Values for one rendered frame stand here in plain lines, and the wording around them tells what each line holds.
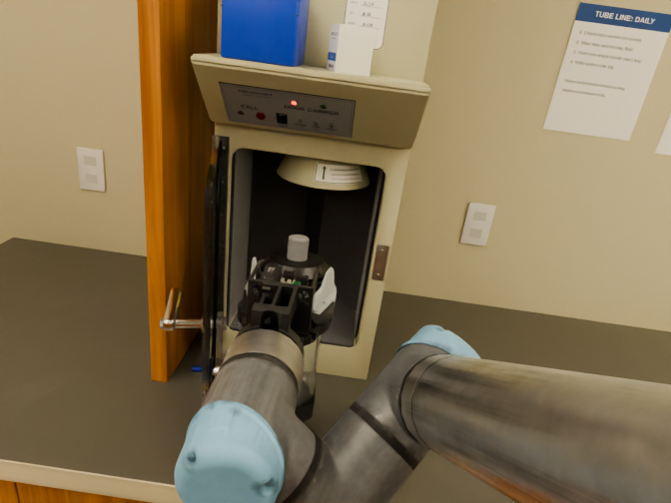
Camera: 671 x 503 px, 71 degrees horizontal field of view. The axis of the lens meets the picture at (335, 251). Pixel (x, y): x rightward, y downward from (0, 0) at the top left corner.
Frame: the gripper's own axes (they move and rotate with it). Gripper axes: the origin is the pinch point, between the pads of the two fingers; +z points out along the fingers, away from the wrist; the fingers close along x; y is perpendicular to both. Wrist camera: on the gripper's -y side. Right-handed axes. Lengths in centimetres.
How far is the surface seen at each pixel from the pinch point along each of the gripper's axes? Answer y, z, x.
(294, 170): 10.6, 23.0, 4.2
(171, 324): -3.1, -8.9, 13.8
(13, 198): -18, 63, 87
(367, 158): 15.1, 19.2, -8.2
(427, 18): 36.4, 18.9, -13.8
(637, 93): 30, 62, -69
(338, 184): 9.6, 21.5, -3.9
